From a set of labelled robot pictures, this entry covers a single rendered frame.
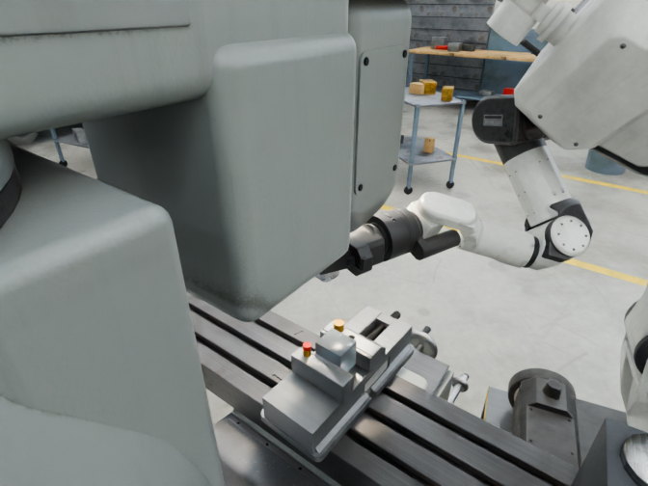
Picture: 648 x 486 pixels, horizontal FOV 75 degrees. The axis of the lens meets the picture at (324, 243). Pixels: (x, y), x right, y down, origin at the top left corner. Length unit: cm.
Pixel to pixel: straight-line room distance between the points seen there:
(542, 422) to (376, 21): 118
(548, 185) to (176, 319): 79
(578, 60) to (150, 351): 70
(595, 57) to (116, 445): 74
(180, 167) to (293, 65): 13
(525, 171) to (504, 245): 17
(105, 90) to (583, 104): 70
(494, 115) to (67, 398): 87
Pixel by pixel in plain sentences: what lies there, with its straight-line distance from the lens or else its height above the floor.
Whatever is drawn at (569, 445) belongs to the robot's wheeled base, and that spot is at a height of 59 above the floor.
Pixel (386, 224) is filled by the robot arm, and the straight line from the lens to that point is 75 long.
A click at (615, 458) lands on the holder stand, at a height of 111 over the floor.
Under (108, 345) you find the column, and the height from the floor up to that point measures 146.
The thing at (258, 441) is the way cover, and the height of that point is 86.
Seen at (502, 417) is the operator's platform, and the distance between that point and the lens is 166.
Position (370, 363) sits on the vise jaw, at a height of 102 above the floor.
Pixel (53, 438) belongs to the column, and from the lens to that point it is 27.
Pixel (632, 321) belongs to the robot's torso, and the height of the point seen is 103.
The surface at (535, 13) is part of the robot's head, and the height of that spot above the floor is 160.
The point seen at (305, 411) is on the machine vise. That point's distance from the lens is 81.
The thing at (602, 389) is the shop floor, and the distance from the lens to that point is 253.
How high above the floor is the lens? 163
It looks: 30 degrees down
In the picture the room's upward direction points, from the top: straight up
